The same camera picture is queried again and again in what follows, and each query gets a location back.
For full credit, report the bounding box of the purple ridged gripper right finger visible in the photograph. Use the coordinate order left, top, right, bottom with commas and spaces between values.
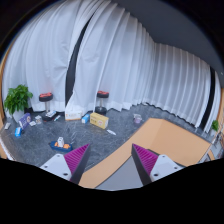
131, 144, 182, 185

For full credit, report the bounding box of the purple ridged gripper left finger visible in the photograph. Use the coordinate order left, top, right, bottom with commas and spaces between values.
41, 144, 91, 184

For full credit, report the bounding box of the blue tray with items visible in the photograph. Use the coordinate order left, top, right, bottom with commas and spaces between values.
50, 137, 72, 152

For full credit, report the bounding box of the small blue white box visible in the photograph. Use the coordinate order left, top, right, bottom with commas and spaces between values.
81, 114, 90, 124

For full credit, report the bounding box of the clear plastic cup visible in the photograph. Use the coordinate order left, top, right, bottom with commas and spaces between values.
134, 114, 142, 124

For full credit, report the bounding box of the white box orange label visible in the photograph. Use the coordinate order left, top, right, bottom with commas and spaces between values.
65, 110, 82, 121

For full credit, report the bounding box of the white packet on floor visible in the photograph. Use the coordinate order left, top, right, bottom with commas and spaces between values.
107, 129, 116, 136

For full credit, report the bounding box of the yellow cardboard box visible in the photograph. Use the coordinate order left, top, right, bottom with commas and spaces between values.
90, 112, 109, 129

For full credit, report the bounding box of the right black red stool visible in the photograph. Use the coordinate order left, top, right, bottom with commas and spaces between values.
95, 91, 109, 115

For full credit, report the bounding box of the black red stool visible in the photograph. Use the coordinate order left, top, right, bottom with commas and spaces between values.
95, 91, 109, 115
39, 92, 53, 114

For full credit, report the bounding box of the purple box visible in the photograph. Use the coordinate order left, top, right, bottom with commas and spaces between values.
19, 113, 31, 129

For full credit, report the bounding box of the left black red stool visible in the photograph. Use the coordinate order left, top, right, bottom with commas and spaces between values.
39, 92, 53, 114

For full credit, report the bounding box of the small green plant right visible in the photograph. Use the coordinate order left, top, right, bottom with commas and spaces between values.
211, 120, 219, 132

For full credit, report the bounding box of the green potted plant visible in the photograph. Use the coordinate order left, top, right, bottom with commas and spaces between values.
3, 84, 33, 122

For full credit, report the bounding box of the white curtain right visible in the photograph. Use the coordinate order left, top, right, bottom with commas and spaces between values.
65, 1, 221, 132

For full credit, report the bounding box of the white curtain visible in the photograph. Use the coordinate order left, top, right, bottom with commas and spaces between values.
65, 1, 221, 132
2, 0, 102, 112

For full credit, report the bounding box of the white curtain left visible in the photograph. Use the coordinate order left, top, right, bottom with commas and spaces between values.
2, 0, 102, 112

